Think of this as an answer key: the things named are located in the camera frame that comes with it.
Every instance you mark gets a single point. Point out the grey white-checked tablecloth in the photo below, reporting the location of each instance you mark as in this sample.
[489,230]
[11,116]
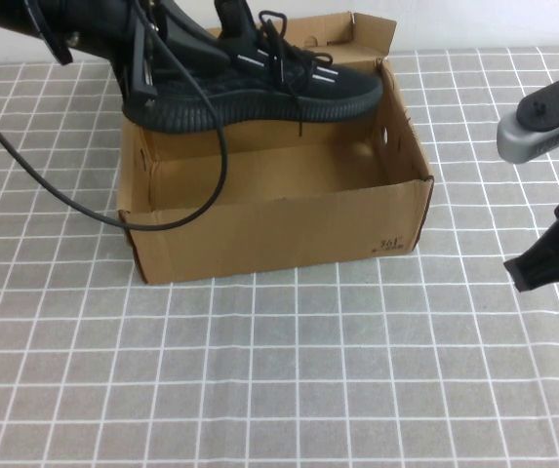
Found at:
[113,365]

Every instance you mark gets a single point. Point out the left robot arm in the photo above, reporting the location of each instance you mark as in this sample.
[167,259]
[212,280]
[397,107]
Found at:
[11,14]

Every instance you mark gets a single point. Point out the brown cardboard shoe box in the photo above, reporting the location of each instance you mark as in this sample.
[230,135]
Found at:
[284,234]

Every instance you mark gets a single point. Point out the black knit sneaker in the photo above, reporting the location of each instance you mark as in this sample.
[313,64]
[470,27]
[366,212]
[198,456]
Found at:
[308,92]

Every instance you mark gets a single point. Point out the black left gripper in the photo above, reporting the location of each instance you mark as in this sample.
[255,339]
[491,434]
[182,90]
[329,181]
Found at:
[113,24]

